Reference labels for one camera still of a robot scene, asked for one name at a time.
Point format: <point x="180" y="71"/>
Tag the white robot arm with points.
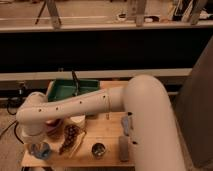
<point x="153" y="130"/>

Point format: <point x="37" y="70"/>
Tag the white paper cup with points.
<point x="78" y="121"/>

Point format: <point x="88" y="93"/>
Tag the small dark metal cup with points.
<point x="98" y="150"/>

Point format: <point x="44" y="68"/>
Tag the blue plastic cup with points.
<point x="40" y="151"/>

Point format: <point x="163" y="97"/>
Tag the black utensil in bin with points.
<point x="76" y="81"/>

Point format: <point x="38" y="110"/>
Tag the blue sponge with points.
<point x="125" y="125"/>

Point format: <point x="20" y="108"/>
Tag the green plastic bin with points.
<point x="65" y="88"/>

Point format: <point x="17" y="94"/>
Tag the wooden tray under grapes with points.
<point x="77" y="144"/>

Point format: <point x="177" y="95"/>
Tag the grey rectangular block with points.
<point x="123" y="149"/>

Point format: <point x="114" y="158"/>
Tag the dark grape bunch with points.
<point x="70" y="135"/>

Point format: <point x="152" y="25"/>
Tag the dark red bowl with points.
<point x="52" y="126"/>

